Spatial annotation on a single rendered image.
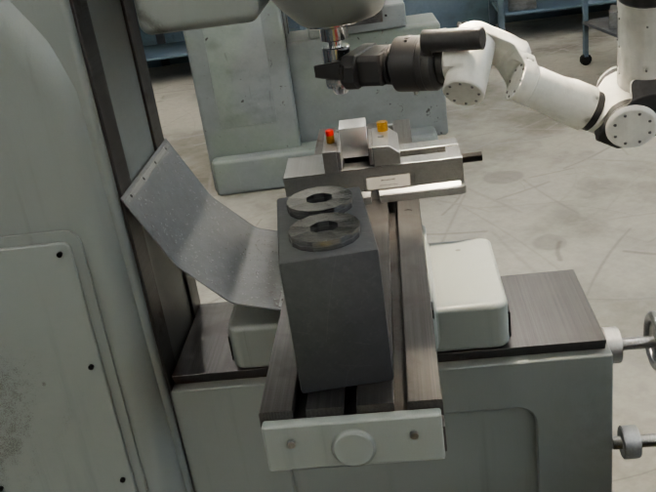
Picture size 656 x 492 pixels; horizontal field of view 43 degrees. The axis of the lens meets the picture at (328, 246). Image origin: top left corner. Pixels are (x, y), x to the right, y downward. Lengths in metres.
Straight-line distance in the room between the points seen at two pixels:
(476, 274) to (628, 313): 1.58
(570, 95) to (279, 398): 0.65
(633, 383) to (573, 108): 1.49
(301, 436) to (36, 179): 0.62
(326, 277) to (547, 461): 0.77
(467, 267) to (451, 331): 0.16
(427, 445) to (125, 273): 0.63
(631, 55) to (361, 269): 0.56
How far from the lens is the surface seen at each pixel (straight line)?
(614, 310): 3.11
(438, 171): 1.63
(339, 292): 1.02
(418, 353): 1.14
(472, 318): 1.47
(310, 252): 1.01
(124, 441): 1.60
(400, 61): 1.36
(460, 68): 1.31
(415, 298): 1.27
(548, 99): 1.37
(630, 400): 2.67
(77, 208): 1.40
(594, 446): 1.65
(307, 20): 1.37
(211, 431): 1.62
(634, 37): 1.33
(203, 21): 1.34
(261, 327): 1.49
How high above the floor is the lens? 1.55
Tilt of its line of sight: 24 degrees down
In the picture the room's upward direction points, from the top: 8 degrees counter-clockwise
